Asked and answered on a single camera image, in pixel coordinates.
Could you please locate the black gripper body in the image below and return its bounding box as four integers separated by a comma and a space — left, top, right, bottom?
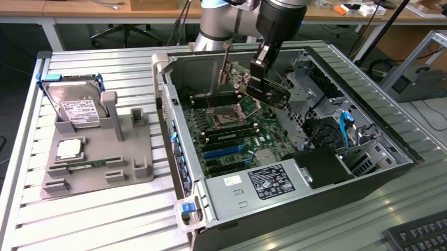
256, 1, 308, 44

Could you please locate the black graphics card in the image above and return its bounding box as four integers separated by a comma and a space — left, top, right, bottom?
216, 43, 291, 109

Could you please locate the metal socket cover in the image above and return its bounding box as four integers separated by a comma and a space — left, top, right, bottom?
235, 94, 268, 120

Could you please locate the silver disk bay cage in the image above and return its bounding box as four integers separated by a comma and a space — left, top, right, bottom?
277, 72, 349, 138

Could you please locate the empty black RAM slot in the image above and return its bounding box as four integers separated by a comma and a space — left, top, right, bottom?
192, 100, 243, 110
189, 93, 240, 104

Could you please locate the thin locking lever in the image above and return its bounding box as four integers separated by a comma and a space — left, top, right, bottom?
203, 88, 212, 113

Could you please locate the CPU socket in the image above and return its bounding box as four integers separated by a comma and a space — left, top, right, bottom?
207, 106, 245, 129

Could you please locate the orange and white box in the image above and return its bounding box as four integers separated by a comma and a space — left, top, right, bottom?
333, 4, 361, 16

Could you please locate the green motherboard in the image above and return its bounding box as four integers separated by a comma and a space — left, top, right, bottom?
181, 91, 301, 178

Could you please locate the black RAM stick with label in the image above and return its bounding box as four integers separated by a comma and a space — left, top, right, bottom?
204, 124, 260, 144

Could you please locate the black expansion slot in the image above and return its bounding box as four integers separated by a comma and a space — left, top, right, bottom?
200, 139, 241, 153
208, 161, 247, 176

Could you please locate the silver chipset heat sink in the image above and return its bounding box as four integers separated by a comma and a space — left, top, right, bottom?
253, 150, 279, 167

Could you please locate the blue expansion slot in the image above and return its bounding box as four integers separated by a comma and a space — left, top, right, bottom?
201, 146, 244, 159

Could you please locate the black stand pole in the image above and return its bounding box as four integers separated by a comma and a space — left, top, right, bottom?
352, 0, 411, 67

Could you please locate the black plastic shroud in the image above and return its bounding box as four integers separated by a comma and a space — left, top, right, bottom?
280, 147, 355, 190

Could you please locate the black office chair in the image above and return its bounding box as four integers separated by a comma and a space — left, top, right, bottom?
89, 23, 163, 49

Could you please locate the brown cardboard box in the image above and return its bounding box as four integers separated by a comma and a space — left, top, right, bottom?
415, 0, 447, 13

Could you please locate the silver perforated disk bay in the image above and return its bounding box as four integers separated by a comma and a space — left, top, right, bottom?
333, 140, 400, 178

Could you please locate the gray power supply unit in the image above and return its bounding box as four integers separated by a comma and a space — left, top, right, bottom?
204, 158, 311, 222

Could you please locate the black open PC case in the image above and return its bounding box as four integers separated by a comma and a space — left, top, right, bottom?
151, 46, 425, 251

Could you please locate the gray parts rack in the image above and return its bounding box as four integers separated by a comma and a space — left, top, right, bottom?
38, 90, 155, 201

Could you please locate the blue case latch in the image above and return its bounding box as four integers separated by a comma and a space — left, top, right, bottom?
177, 202, 195, 216

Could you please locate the hard disk in blue carrier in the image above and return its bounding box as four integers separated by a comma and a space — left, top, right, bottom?
36, 74, 109, 129

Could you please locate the green RAM stick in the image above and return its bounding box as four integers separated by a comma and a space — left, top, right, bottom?
64, 159, 108, 169

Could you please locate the silver CPU chip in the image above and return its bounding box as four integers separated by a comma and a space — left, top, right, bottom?
55, 140, 84, 159

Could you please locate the black keyboard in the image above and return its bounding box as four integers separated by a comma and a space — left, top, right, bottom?
380, 210, 447, 251

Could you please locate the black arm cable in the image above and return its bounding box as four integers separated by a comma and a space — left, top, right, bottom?
167, 0, 192, 47

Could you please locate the blue disk wire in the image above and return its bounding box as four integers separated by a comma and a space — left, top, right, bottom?
337, 111, 356, 150

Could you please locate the aluminium profile frame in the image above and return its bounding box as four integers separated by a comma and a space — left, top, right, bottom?
379, 29, 447, 89

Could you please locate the gray box with black handle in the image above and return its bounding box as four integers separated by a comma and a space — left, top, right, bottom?
380, 65, 447, 103

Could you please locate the gray cable with plug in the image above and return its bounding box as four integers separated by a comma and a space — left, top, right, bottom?
93, 0, 125, 10

